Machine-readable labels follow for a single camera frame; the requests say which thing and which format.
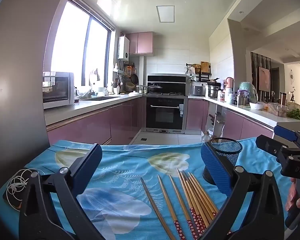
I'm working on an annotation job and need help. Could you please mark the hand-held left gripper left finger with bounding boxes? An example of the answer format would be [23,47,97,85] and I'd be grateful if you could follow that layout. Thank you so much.
[19,144,105,240]

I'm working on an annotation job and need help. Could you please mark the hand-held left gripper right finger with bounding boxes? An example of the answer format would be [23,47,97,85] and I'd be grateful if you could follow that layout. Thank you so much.
[201,142,289,240]

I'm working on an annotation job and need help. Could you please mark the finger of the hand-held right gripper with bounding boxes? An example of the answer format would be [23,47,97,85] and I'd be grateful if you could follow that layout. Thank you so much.
[255,135,294,164]
[274,125,300,150]

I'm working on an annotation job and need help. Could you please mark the black mesh holder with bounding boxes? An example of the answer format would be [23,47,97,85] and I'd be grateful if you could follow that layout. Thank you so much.
[202,137,243,184]

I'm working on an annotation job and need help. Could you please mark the set of wooden chopsticks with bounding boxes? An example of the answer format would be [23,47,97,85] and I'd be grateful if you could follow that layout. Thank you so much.
[140,168,232,240]

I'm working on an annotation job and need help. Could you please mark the person's right hand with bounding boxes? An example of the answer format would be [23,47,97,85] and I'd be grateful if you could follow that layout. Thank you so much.
[285,177,300,213]

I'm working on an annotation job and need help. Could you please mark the green leafy vegetables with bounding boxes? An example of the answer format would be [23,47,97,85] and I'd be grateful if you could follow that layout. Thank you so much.
[286,109,300,120]

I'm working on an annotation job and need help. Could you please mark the clear plastic food container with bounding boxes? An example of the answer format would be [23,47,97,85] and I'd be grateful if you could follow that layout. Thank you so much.
[268,102,288,117]

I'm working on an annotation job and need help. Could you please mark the blue floral tablecloth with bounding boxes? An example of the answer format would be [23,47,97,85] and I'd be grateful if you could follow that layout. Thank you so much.
[0,137,290,240]

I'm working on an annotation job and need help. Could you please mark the white bowl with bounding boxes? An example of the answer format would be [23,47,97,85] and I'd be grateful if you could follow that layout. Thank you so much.
[249,102,265,111]

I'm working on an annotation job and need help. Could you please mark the pink base cabinets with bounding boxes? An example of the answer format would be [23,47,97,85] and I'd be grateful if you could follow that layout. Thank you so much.
[46,96,275,146]

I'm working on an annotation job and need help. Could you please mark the steel thermos bottle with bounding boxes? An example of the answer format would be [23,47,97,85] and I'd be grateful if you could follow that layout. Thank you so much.
[236,91,247,106]

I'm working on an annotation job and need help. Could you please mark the mint green appliance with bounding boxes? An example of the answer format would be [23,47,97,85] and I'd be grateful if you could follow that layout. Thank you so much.
[239,82,258,103]

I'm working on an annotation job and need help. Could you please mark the black built-in oven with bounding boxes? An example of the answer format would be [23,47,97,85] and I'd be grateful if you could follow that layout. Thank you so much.
[145,96,185,130]

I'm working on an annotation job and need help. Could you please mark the steel stock pot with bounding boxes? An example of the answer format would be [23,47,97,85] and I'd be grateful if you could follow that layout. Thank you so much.
[207,85,220,98]

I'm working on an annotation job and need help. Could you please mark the silver rice cooker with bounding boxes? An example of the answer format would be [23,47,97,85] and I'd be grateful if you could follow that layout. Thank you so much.
[190,85,205,97]

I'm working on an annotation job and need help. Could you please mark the white microwave oven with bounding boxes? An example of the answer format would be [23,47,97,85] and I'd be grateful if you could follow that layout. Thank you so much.
[42,72,75,109]

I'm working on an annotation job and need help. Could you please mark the wok with lid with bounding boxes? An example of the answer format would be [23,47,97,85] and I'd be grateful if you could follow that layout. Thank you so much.
[147,83,163,94]

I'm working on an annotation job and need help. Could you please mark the black range hood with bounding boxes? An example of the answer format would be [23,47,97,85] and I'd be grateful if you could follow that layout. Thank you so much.
[147,74,187,94]

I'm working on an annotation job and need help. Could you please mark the grey refrigerator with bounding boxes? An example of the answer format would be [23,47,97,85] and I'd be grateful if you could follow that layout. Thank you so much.
[0,0,73,200]

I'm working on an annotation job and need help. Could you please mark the white water heater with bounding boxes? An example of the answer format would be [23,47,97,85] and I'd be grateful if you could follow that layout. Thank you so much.
[118,36,130,61]

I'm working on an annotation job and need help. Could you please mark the large kitchen window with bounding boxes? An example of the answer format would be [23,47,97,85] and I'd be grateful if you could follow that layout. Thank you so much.
[50,0,115,87]

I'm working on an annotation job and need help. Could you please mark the ceiling light panel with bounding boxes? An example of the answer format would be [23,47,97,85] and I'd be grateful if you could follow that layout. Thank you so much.
[156,5,176,23]

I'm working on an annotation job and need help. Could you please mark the wall painting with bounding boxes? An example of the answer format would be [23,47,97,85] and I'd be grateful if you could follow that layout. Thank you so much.
[259,66,270,93]

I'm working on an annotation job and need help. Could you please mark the white earphone cable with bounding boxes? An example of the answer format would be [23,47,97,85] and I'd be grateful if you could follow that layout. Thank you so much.
[5,168,44,210]

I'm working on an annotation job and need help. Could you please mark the black wall rack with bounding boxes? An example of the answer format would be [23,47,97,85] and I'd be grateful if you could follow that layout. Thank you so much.
[186,61,212,82]

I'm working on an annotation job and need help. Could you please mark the pink wall cabinet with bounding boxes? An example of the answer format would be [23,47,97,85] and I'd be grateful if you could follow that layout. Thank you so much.
[126,32,154,56]

